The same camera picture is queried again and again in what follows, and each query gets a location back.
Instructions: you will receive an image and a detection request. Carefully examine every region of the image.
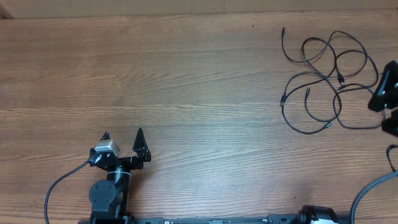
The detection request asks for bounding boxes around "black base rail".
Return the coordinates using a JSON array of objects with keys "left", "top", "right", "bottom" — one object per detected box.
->
[{"left": 77, "top": 213, "right": 355, "bottom": 224}]

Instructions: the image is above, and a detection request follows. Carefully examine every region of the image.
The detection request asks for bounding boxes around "black USB cable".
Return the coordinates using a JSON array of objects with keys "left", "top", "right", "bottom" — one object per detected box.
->
[
  {"left": 280, "top": 26, "right": 345, "bottom": 91},
  {"left": 279, "top": 71, "right": 343, "bottom": 136},
  {"left": 331, "top": 30, "right": 383, "bottom": 131}
]

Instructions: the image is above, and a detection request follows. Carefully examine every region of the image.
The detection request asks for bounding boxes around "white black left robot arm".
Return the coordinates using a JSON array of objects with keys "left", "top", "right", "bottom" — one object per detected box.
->
[{"left": 88, "top": 128, "right": 151, "bottom": 223}]

